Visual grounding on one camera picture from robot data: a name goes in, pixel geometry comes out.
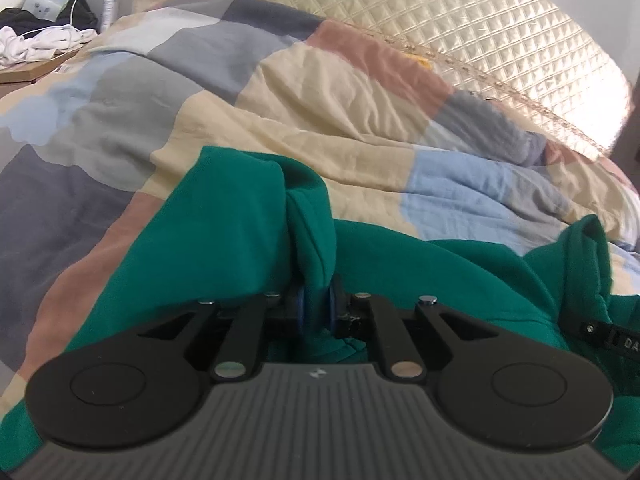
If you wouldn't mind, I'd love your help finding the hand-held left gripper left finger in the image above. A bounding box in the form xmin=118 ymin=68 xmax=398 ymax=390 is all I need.
xmin=135 ymin=285 xmax=308 ymax=382

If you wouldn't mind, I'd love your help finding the green hoodie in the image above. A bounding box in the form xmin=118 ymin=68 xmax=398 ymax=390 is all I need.
xmin=0 ymin=146 xmax=640 ymax=480

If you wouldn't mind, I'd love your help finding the wooden nightstand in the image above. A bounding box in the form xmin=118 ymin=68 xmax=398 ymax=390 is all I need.
xmin=0 ymin=47 xmax=83 ymax=86

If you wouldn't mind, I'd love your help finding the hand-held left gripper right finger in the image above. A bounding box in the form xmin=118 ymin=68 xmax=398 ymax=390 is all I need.
xmin=327 ymin=282 xmax=501 ymax=382

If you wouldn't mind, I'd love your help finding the black cloth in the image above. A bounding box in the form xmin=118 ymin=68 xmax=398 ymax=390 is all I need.
xmin=0 ymin=0 xmax=98 ymax=36

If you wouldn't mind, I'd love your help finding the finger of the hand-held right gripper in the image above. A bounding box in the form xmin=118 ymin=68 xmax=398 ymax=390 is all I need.
xmin=565 ymin=317 xmax=612 ymax=353

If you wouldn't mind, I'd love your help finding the cream quilted headboard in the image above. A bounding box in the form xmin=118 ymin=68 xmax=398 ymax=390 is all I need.
xmin=131 ymin=0 xmax=631 ymax=153

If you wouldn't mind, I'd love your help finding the checkered quilt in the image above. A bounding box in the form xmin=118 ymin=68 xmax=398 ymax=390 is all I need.
xmin=0 ymin=0 xmax=640 ymax=411

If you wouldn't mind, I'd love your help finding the white spray bottle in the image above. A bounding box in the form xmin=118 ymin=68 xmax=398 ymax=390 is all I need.
xmin=100 ymin=0 xmax=122 ymax=33

